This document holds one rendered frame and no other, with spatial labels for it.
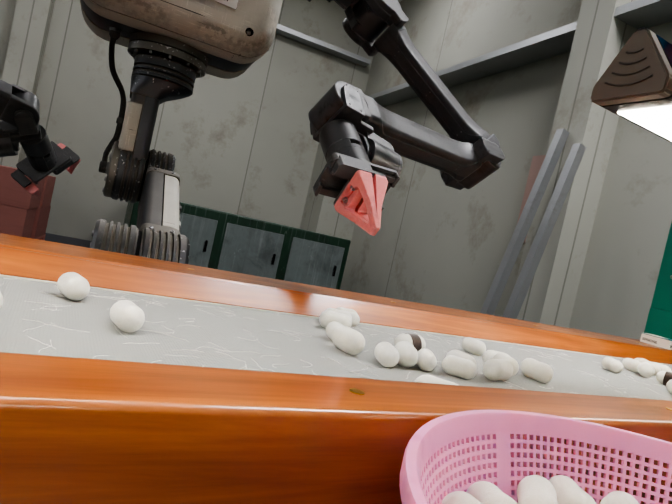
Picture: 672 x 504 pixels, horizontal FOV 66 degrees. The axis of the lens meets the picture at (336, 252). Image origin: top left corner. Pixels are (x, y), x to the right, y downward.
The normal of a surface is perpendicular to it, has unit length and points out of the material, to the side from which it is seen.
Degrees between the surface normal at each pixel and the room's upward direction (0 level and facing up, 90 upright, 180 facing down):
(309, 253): 90
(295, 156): 90
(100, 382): 0
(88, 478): 90
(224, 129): 90
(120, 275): 45
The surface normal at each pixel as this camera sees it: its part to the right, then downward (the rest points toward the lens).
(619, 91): -0.86, -0.18
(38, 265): 0.48, -0.60
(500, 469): 0.55, -0.17
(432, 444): 0.88, -0.06
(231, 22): 0.39, 0.12
